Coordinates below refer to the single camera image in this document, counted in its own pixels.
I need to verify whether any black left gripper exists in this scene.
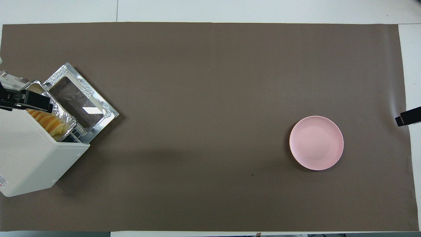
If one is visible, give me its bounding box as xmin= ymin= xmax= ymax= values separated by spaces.
xmin=0 ymin=82 xmax=53 ymax=113

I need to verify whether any golden ridged bread loaf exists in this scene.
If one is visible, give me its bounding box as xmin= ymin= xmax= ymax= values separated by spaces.
xmin=26 ymin=109 xmax=65 ymax=136

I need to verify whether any aluminium foil tray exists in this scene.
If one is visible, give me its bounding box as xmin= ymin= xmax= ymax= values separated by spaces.
xmin=24 ymin=80 xmax=78 ymax=143

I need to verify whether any silver glass oven door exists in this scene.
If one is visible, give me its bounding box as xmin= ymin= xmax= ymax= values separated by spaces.
xmin=43 ymin=62 xmax=119 ymax=144

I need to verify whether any white toaster oven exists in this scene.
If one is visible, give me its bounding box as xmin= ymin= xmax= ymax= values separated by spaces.
xmin=0 ymin=70 xmax=90 ymax=197

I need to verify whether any pink round plate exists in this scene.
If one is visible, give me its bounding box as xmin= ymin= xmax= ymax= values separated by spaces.
xmin=289 ymin=116 xmax=344 ymax=171

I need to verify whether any brown table mat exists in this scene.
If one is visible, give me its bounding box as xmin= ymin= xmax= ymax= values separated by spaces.
xmin=0 ymin=22 xmax=420 ymax=232

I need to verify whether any metal wire oven rack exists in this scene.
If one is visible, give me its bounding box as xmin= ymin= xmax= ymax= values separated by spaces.
xmin=61 ymin=127 xmax=90 ymax=145

